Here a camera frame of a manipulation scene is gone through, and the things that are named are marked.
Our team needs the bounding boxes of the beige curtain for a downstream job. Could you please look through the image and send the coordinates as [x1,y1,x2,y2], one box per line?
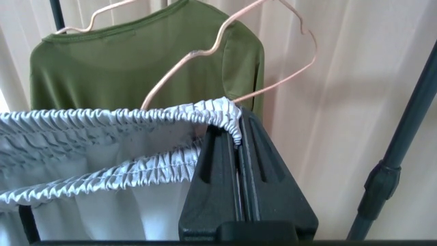
[0,0,437,241]

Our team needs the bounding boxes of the pink clothes hanger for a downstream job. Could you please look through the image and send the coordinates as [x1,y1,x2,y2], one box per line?
[140,0,319,111]
[53,0,138,36]

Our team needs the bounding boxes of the green long-sleeved shirt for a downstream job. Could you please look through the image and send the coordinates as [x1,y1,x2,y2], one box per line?
[29,0,266,121]

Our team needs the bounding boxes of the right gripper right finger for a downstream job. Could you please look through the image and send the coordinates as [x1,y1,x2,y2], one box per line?
[238,107,320,241]

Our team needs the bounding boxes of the pale grey shorts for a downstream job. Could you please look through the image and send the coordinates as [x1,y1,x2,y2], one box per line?
[0,96,244,242]

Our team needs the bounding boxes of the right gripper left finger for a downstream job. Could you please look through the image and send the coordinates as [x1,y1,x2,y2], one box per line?
[178,123,242,241]

